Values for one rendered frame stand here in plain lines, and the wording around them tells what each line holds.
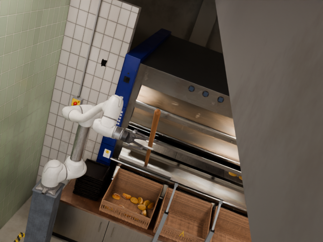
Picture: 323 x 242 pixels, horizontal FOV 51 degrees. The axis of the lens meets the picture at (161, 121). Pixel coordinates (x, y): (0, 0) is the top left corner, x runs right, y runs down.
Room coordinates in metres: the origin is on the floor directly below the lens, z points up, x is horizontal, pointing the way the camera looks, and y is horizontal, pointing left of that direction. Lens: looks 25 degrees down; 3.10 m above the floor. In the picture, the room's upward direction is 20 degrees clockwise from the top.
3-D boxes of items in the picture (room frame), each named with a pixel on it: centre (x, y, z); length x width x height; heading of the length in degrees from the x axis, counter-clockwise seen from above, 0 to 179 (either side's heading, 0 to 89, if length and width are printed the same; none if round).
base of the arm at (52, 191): (2.36, 0.75, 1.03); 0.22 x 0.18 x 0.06; 1
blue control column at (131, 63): (4.20, 0.43, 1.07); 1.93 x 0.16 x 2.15; 177
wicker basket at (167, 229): (2.95, -0.59, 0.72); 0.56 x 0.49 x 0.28; 89
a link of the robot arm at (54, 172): (2.38, 0.75, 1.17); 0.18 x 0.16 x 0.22; 136
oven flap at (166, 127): (3.22, -0.57, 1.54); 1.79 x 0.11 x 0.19; 87
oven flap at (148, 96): (3.22, -0.57, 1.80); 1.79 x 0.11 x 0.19; 87
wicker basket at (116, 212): (2.98, 0.02, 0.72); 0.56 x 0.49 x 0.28; 87
